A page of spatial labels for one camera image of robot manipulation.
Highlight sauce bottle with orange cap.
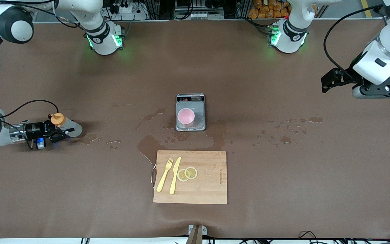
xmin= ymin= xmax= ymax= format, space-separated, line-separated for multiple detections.
xmin=50 ymin=114 xmax=83 ymax=138

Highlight pink cup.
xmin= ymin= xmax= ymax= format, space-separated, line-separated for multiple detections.
xmin=177 ymin=108 xmax=195 ymax=127

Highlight brown table mat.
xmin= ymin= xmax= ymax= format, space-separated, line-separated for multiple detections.
xmin=0 ymin=19 xmax=390 ymax=239

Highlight orange snack bags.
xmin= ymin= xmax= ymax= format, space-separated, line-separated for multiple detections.
xmin=248 ymin=0 xmax=292 ymax=19

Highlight yellow plastic fork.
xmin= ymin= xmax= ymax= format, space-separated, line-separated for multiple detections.
xmin=156 ymin=158 xmax=174 ymax=193

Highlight yellow plastic knife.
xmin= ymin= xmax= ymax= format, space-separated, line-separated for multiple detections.
xmin=169 ymin=157 xmax=182 ymax=195

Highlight silver kitchen scale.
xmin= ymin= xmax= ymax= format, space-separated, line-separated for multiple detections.
xmin=175 ymin=94 xmax=206 ymax=131

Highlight white power strip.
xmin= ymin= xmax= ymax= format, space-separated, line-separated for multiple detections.
xmin=109 ymin=0 xmax=148 ymax=21

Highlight wooden cutting board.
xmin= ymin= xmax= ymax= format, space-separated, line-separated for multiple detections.
xmin=153 ymin=150 xmax=228 ymax=205

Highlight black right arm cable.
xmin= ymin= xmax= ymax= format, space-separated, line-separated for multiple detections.
xmin=0 ymin=100 xmax=59 ymax=149

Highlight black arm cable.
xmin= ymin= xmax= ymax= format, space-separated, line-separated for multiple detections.
xmin=324 ymin=3 xmax=385 ymax=73
xmin=0 ymin=100 xmax=59 ymax=149

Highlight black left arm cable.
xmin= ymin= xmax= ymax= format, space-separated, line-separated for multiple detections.
xmin=324 ymin=3 xmax=385 ymax=73

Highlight table edge mounting bracket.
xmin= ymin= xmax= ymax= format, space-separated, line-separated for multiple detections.
xmin=186 ymin=224 xmax=208 ymax=244

